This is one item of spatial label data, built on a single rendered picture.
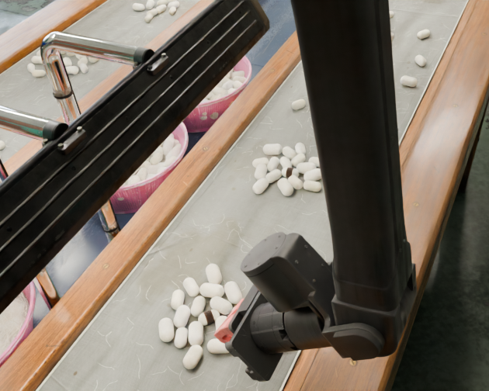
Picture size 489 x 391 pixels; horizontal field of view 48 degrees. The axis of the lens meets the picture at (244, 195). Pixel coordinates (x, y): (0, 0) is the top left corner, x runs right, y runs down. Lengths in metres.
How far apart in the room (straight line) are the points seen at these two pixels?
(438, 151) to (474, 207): 1.05
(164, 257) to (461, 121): 0.62
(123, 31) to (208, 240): 0.83
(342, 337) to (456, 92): 0.80
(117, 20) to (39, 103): 0.42
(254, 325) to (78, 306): 0.32
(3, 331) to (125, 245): 0.22
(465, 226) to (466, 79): 0.85
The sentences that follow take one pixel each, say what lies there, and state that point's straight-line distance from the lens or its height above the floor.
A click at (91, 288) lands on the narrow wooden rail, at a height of 0.76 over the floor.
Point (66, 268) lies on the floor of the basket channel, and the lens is 1.04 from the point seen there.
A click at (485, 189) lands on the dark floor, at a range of 2.18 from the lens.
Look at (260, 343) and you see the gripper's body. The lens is 0.63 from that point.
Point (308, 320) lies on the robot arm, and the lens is 0.56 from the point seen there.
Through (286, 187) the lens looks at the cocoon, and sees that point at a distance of 0.97.
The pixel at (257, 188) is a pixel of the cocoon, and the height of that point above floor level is 0.76.
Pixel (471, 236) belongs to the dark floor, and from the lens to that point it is 2.00.
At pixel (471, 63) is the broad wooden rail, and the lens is 1.33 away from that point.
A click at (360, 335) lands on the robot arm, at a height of 0.99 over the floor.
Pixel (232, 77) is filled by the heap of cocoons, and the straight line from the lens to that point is 1.32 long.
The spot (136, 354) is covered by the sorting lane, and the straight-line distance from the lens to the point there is 0.82.
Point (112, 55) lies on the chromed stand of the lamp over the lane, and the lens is 0.67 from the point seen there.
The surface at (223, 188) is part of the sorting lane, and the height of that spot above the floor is 0.74.
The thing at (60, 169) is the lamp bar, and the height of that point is 1.09.
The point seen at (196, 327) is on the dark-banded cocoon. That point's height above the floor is 0.76.
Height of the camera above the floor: 1.42
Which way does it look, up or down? 43 degrees down
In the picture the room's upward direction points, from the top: 6 degrees counter-clockwise
